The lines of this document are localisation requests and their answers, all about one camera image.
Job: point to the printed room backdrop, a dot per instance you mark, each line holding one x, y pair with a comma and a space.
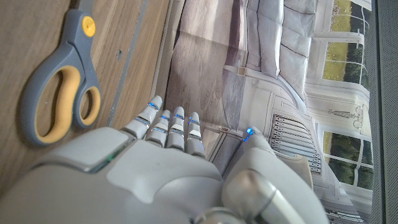
217, 62

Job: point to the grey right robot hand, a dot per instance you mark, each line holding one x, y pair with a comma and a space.
140, 186

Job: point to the grey and yellow scissors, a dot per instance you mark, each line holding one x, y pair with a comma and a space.
70, 56

